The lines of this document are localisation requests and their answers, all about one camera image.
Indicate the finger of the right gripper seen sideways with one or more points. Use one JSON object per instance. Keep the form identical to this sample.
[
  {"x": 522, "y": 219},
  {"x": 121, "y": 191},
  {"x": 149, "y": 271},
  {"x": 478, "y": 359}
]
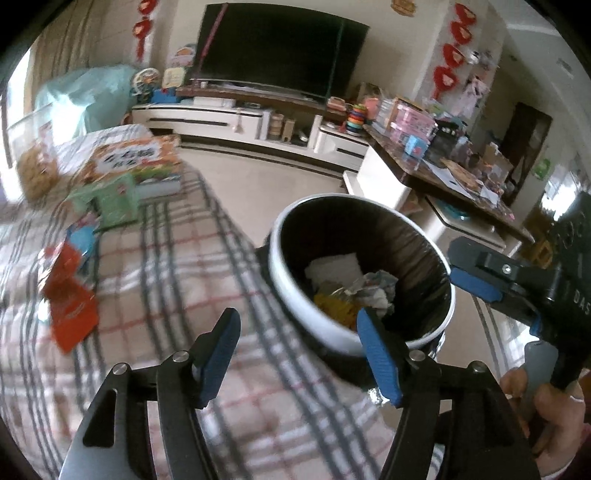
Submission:
[{"x": 475, "y": 286}]

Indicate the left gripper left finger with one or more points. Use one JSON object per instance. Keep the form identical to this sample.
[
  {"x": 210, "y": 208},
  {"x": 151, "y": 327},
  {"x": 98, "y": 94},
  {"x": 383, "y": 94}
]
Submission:
[{"x": 211, "y": 354}]

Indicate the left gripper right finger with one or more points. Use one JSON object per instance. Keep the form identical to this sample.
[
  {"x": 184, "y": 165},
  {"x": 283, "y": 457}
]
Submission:
[{"x": 387, "y": 356}]

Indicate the patterned paper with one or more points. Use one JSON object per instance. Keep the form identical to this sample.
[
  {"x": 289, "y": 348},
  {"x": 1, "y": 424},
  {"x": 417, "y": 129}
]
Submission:
[{"x": 376, "y": 291}]

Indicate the white tissue box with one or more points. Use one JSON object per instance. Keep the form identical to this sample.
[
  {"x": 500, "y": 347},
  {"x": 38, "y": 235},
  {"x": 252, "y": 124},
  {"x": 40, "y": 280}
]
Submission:
[{"x": 341, "y": 269}]

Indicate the orange red snack bag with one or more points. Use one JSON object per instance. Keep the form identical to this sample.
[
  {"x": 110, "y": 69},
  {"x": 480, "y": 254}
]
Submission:
[{"x": 72, "y": 306}]

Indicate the blue plastic packet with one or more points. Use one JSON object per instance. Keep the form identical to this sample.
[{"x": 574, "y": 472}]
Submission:
[{"x": 82, "y": 238}]

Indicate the red chip bag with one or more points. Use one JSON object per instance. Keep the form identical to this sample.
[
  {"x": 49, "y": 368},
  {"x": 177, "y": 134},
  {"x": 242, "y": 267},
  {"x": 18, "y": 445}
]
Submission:
[{"x": 336, "y": 303}]

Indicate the white round trash bin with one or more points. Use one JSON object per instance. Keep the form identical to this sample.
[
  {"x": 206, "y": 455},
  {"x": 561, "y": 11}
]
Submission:
[{"x": 330, "y": 254}]

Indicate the person's right hand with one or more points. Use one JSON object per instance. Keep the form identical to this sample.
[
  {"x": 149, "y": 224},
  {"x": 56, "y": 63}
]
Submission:
[{"x": 566, "y": 429}]

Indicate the white paper sheet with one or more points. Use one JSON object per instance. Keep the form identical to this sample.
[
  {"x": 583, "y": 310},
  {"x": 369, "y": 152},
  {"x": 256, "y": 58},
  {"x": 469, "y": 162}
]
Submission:
[{"x": 447, "y": 178}]

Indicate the marble side table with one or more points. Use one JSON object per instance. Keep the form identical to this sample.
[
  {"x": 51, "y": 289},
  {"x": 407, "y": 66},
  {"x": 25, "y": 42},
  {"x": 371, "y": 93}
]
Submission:
[{"x": 388, "y": 175}]

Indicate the plaid tablecloth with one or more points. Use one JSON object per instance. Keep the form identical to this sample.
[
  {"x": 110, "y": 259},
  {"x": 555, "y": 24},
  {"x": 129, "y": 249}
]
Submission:
[{"x": 159, "y": 283}]

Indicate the pink toy box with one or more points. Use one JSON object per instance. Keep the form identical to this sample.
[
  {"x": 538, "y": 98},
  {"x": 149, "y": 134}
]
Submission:
[{"x": 408, "y": 120}]

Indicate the green small box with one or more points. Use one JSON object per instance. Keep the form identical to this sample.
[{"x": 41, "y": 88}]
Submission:
[{"x": 112, "y": 201}]

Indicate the large orange snack box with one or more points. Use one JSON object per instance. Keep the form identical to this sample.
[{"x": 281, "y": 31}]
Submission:
[{"x": 153, "y": 163}]

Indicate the rainbow stacking rings toy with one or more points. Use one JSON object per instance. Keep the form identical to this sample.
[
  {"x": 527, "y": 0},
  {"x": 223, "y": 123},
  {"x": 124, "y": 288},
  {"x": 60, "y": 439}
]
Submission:
[{"x": 356, "y": 119}]

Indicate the right red heart hanging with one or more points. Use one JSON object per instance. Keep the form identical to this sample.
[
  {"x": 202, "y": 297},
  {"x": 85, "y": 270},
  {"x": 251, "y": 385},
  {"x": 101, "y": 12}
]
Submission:
[{"x": 445, "y": 75}]

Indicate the red heart hanging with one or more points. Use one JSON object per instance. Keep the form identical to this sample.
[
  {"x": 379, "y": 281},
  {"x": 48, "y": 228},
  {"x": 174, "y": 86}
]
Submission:
[
  {"x": 445, "y": 75},
  {"x": 143, "y": 27}
]

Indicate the white tv cabinet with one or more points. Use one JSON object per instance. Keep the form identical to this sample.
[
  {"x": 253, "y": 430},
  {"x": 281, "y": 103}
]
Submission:
[{"x": 287, "y": 124}]

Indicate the clear cookie jar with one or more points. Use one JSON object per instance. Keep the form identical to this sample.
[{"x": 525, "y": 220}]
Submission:
[{"x": 32, "y": 150}]

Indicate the ferris wheel toy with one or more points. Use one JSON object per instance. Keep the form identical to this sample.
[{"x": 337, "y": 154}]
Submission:
[{"x": 144, "y": 83}]

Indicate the teal covered armchair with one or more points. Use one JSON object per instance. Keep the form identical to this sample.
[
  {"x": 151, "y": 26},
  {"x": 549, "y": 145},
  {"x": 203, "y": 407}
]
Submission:
[{"x": 87, "y": 100}]

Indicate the black television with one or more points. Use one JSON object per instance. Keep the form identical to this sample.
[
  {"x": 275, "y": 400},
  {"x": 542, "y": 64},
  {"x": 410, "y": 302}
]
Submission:
[{"x": 291, "y": 48}]

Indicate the left red heart hanging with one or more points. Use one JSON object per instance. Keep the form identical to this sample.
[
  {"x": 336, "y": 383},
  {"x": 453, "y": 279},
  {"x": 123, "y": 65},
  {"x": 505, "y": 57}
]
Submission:
[{"x": 143, "y": 27}]

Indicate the right beige curtain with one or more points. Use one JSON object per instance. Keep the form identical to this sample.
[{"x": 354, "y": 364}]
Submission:
[{"x": 70, "y": 42}]

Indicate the gold wall decal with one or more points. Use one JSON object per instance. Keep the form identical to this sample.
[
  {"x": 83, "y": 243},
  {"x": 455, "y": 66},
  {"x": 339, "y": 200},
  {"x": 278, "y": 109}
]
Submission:
[{"x": 405, "y": 8}]

